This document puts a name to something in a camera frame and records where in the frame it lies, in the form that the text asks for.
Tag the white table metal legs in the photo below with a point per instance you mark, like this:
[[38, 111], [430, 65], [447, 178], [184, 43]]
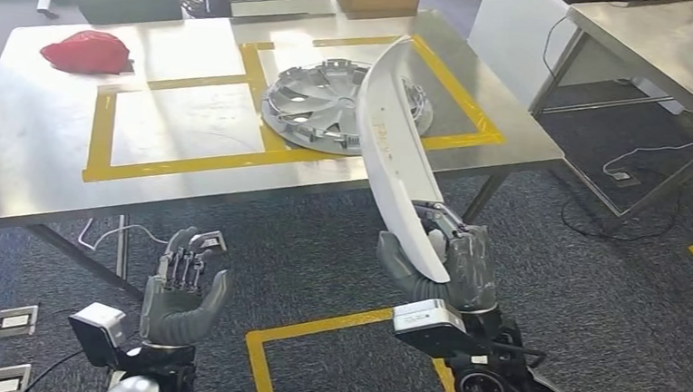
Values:
[[633, 31], [25, 139]]

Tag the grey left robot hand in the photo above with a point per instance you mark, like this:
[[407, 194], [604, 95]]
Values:
[[170, 316]]

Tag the white curved plastic part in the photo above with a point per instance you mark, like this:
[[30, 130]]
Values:
[[391, 161]]

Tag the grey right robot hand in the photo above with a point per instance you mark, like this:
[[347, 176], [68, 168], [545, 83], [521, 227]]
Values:
[[474, 275]]

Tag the red cap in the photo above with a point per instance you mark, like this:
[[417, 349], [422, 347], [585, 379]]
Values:
[[87, 52]]

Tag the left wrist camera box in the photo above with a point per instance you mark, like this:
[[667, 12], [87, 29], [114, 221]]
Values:
[[94, 333]]

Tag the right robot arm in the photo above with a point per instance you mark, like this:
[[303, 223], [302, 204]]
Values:
[[503, 391]]

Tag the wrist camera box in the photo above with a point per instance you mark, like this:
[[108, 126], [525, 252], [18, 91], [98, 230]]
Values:
[[428, 329], [94, 333]]

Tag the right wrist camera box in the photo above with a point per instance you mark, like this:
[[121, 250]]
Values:
[[428, 329]]

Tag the silver floor outlet white insert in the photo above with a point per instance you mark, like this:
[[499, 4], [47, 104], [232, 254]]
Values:
[[5, 381], [214, 242], [623, 176], [15, 322]]

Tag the silver wheel hubcap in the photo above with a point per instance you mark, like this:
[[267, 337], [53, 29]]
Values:
[[310, 105]]

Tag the white flat box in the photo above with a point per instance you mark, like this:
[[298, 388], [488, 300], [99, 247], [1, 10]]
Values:
[[285, 11]]

